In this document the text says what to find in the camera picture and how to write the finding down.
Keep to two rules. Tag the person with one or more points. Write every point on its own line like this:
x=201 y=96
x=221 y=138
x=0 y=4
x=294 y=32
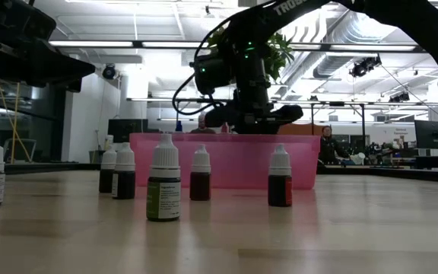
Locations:
x=329 y=146
x=202 y=127

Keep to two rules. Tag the pink translucent plastic bin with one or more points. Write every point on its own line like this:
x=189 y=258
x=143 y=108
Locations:
x=242 y=163

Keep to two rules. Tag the leafy plant in black pot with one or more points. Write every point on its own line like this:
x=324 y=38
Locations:
x=280 y=53

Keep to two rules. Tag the silver ventilation duct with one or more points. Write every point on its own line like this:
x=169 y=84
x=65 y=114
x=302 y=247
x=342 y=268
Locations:
x=340 y=45

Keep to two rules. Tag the black computer monitor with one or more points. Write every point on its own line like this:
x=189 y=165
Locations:
x=432 y=135

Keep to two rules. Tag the blue bottle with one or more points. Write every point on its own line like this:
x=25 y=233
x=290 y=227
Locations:
x=179 y=126

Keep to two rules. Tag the long ceiling light strip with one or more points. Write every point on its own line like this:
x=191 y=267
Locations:
x=173 y=44
x=89 y=43
x=371 y=48

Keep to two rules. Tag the white bucket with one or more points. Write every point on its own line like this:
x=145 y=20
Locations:
x=357 y=158

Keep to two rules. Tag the round black ceiling camera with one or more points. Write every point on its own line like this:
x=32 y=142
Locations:
x=108 y=71

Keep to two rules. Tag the black ceiling spotlight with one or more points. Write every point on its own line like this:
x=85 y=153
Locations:
x=399 y=97
x=365 y=65

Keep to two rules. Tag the black metal workbench frame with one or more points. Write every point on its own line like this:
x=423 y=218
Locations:
x=337 y=103

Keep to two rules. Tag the small green food coloring bottle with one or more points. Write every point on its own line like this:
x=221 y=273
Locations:
x=164 y=163

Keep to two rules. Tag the small red food coloring bottle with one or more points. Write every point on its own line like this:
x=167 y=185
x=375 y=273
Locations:
x=279 y=190

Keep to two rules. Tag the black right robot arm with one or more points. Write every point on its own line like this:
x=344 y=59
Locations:
x=413 y=15

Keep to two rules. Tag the orange board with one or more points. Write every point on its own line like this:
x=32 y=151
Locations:
x=302 y=129

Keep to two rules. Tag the small dark red coloring bottle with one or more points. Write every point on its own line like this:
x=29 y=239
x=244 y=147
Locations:
x=200 y=186

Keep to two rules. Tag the grey waste bin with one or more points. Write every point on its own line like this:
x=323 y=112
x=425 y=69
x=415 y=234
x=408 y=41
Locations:
x=95 y=157

